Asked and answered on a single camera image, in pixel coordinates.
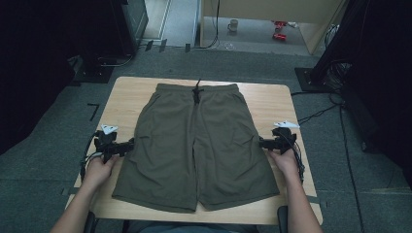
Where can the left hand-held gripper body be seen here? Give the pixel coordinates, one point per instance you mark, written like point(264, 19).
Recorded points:
point(108, 144)

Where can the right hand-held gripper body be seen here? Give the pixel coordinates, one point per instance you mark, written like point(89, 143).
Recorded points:
point(284, 139)

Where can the olive green shorts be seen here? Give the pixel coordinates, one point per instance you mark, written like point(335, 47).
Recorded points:
point(194, 145)

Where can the person's right hand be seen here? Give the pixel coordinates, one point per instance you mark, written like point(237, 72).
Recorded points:
point(285, 163)

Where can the person's left hand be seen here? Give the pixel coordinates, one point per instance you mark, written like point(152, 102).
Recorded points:
point(98, 171)

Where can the grey tape strip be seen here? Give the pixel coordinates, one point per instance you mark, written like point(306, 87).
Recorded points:
point(319, 201)
point(72, 191)

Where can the black chair armrest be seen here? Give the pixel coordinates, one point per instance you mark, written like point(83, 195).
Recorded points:
point(282, 220)
point(90, 223)

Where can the short black tape strip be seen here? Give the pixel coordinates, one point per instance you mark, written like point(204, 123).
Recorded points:
point(149, 45)
point(188, 48)
point(163, 45)

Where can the person's blue grey clothing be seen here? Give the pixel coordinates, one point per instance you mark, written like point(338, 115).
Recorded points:
point(194, 228)

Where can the red toy car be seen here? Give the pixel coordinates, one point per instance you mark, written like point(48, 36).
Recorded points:
point(279, 36)

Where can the small red object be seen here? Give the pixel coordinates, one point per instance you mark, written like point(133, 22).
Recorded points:
point(279, 24)

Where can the black cabinet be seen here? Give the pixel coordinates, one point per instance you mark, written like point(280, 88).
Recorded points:
point(129, 26)

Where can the grey mug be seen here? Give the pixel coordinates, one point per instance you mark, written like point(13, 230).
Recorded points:
point(233, 25)

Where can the beige wooden partition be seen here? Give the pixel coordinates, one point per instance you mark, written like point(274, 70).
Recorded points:
point(265, 8)

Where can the black stand base plate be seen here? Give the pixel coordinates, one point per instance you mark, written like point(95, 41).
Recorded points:
point(307, 81)
point(94, 73)

